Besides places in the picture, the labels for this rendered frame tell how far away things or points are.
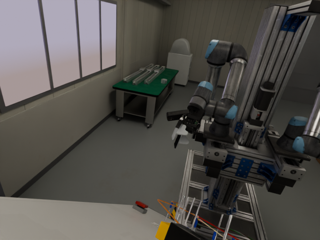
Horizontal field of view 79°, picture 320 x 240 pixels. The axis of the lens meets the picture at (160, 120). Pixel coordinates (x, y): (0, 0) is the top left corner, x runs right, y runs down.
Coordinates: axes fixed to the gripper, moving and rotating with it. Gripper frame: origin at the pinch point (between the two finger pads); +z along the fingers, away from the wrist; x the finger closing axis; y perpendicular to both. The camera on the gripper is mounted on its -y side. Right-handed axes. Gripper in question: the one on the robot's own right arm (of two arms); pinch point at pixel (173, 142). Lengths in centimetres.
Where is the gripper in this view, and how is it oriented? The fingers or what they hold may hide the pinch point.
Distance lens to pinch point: 85.7
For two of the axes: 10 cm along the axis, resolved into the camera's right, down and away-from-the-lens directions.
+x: 1.8, 5.2, 8.3
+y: 8.7, 3.1, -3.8
